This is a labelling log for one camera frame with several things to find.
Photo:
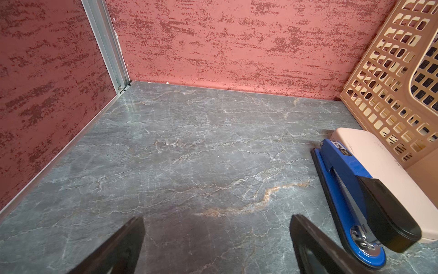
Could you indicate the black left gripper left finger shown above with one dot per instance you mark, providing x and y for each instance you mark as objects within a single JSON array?
[{"x": 117, "y": 255}]

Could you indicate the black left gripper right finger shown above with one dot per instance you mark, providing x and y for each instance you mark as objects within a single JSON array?
[{"x": 316, "y": 253}]

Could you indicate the blue black stapler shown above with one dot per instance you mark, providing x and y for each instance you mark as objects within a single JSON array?
[{"x": 368, "y": 216}]

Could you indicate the pink pencil case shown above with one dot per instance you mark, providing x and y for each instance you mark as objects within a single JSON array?
[{"x": 380, "y": 163}]

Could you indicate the beige plastic file organizer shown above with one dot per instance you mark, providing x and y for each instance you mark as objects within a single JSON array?
[{"x": 393, "y": 92}]

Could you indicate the aluminium left corner post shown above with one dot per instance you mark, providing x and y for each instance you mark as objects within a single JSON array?
[{"x": 108, "y": 43}]

